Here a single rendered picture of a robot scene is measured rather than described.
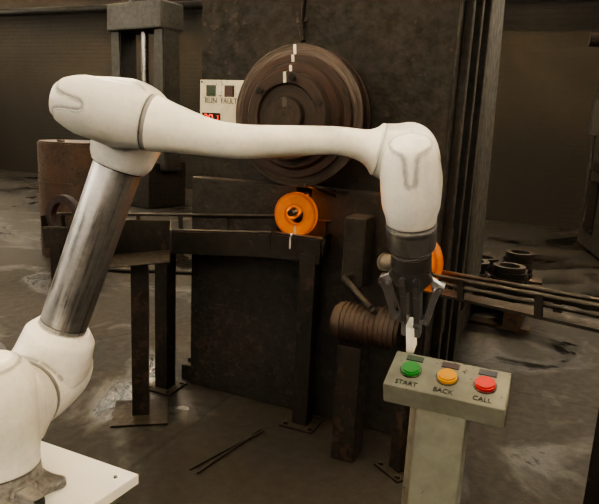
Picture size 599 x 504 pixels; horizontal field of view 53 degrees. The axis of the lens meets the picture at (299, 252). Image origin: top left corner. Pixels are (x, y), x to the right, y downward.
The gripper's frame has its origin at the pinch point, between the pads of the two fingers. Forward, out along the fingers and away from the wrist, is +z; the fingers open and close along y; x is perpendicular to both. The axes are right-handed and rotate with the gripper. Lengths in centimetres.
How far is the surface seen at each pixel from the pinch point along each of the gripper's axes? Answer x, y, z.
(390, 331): -46, 18, 39
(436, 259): -55, 7, 16
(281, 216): -73, 65, 18
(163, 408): -31, 104, 84
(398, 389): 5.8, 1.2, 9.8
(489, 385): 1.1, -15.8, 8.1
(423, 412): 6.0, -4.0, 14.5
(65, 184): -199, 308, 85
